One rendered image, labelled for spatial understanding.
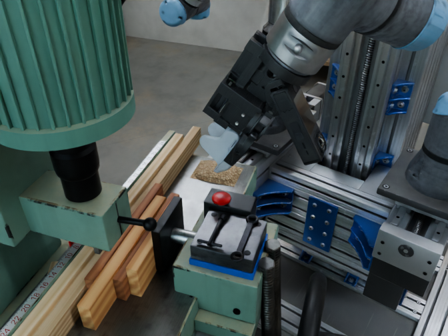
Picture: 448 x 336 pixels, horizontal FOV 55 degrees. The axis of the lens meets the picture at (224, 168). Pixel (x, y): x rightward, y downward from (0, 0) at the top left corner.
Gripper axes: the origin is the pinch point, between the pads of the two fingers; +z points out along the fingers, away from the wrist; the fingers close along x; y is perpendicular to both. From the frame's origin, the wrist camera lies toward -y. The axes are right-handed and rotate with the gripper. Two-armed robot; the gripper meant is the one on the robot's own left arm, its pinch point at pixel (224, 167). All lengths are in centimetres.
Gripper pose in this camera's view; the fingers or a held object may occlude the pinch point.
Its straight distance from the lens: 64.4
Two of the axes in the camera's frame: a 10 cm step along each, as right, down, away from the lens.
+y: -8.2, -5.7, -0.8
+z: -4.8, 6.1, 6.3
